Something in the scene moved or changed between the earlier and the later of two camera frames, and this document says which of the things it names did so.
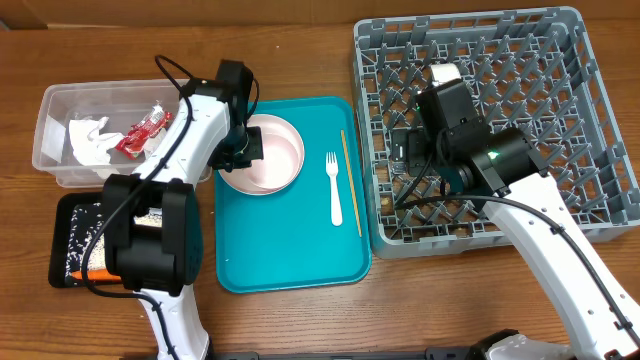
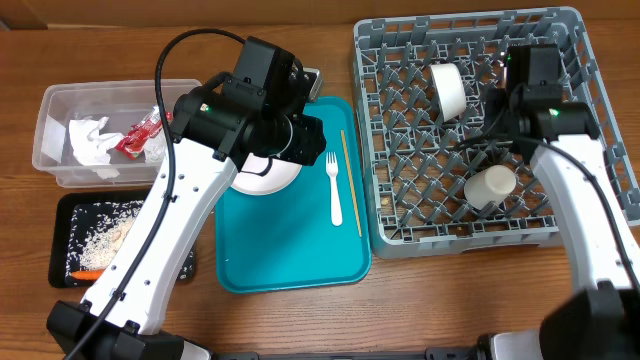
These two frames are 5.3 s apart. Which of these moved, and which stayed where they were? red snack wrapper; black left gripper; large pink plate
Moved: black left gripper
Stayed: red snack wrapper; large pink plate
